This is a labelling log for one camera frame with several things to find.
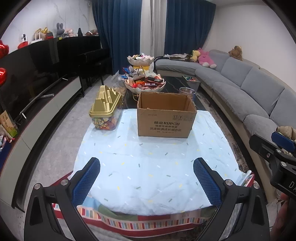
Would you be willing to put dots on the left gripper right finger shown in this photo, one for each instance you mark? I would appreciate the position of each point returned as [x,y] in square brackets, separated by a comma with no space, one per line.
[241,212]

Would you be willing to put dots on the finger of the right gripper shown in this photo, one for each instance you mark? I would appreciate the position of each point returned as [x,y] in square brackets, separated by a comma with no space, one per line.
[264,148]
[283,142]

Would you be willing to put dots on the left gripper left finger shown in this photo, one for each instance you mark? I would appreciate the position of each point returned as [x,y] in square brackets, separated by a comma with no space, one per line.
[41,222]

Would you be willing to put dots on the beige plush on sofa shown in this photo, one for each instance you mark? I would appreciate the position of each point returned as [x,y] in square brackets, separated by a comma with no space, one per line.
[287,131]

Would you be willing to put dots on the grey curved sofa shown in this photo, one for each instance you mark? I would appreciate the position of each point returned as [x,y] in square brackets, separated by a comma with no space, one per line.
[254,100]

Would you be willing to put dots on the striped colourful mat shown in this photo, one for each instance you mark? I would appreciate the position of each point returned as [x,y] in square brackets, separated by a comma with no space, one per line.
[143,222]

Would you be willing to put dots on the white tv console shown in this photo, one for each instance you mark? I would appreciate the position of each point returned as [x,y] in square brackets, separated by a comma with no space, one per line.
[22,158]

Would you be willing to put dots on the clear jar of chocolate balls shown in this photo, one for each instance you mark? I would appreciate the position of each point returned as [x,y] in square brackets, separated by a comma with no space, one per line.
[188,92]

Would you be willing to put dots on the grey storage bin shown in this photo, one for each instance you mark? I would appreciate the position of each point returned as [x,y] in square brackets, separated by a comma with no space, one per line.
[192,82]

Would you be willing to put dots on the brown teddy bear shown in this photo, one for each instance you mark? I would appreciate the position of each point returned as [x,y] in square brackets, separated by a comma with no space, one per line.
[236,53]

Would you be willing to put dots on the light blue confetti cloth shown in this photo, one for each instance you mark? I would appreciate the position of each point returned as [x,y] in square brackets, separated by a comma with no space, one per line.
[127,159]

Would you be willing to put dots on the pink plush toy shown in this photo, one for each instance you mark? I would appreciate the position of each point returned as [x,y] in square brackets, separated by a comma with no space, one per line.
[205,60]

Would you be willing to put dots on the brown cardboard box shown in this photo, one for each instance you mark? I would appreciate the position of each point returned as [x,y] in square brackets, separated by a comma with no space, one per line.
[166,115]

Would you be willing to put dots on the yellow plush toy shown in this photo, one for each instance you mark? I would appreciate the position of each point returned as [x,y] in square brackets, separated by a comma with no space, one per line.
[195,55]

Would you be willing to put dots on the gold lid candy jar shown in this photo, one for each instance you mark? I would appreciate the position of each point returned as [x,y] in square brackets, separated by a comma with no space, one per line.
[106,109]

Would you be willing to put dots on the two tier snack bowl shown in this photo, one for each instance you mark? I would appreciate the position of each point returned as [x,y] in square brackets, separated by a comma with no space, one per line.
[139,75]

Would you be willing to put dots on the right blue curtain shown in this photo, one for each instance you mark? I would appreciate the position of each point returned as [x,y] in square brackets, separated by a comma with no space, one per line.
[188,24]

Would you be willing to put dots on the blue curtain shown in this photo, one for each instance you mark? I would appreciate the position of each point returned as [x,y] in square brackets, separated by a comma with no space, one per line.
[188,24]
[118,25]

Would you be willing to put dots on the white sheer curtain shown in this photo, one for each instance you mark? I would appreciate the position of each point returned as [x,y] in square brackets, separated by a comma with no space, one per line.
[153,27]

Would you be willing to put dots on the red heart balloon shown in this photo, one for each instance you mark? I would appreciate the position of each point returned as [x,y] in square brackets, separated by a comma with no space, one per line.
[4,49]

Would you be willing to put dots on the grey bunny plush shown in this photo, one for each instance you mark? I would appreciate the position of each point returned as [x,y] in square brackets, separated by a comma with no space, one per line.
[60,29]

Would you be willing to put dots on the left blue curtain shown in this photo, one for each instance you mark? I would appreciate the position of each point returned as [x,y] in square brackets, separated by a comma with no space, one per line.
[118,25]

